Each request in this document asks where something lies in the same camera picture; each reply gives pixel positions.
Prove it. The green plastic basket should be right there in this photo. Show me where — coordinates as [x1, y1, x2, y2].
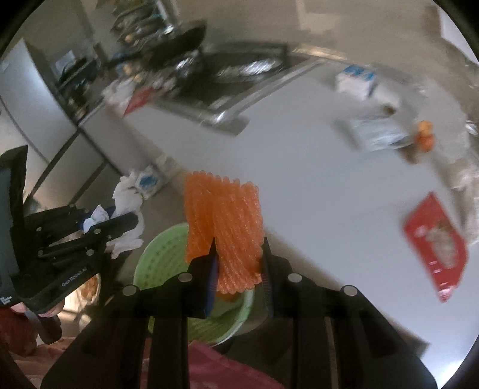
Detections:
[133, 222, 255, 347]

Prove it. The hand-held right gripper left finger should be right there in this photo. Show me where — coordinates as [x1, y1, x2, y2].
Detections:
[40, 237, 219, 389]

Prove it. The orange foam fruit net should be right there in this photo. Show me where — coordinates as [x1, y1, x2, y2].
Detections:
[183, 171, 263, 294]

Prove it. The pink clothing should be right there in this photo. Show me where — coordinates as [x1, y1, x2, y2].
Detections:
[189, 342, 285, 389]

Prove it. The person's left hand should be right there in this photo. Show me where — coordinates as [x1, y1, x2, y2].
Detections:
[9, 299, 66, 322]

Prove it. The white blue-printed plastic bag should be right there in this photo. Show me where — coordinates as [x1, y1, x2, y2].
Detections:
[129, 153, 176, 199]

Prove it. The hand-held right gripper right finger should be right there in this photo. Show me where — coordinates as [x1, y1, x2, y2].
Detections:
[261, 236, 438, 389]

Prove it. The white and blue packet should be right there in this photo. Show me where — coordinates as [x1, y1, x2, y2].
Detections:
[335, 64, 378, 100]

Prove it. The clear plastic packet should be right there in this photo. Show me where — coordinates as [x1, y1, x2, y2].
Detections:
[346, 116, 410, 152]

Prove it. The white tissue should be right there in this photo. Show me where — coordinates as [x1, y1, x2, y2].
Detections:
[83, 176, 146, 259]

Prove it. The red cloth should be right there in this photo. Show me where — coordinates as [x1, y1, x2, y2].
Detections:
[125, 90, 156, 115]

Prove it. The black cooktop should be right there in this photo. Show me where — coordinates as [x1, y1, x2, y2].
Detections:
[165, 41, 290, 109]

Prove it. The clear plastic wrap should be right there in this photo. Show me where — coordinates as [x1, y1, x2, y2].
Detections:
[449, 157, 479, 191]

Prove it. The orange peel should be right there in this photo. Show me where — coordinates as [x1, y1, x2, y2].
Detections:
[415, 120, 436, 152]

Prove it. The metal kitchen rack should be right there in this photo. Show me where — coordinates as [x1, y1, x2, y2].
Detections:
[112, 0, 180, 42]

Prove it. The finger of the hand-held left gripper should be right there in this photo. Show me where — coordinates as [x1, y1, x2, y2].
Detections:
[24, 204, 88, 245]
[37, 212, 138, 262]

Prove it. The grey refrigerator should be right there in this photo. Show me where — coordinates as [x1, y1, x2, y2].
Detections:
[0, 37, 79, 165]

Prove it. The red snack packet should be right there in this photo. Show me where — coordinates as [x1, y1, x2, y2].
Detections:
[403, 192, 469, 303]

